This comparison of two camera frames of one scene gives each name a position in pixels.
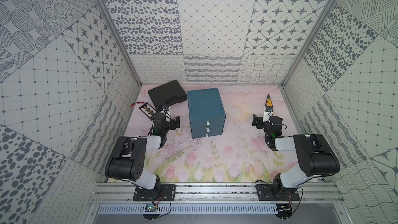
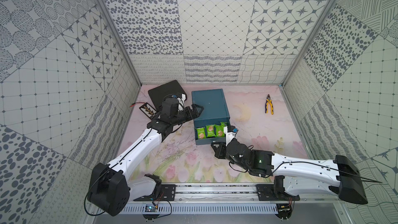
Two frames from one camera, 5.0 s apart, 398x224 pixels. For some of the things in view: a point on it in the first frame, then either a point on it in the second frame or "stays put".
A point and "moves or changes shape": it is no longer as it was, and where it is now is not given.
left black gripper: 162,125 → 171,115
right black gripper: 259,122 → 218,152
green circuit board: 151,208 stays put
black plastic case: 168,94 stays put
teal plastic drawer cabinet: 207,112 moves or changes shape
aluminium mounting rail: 123,192 stays put
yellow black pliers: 269,102 stays put
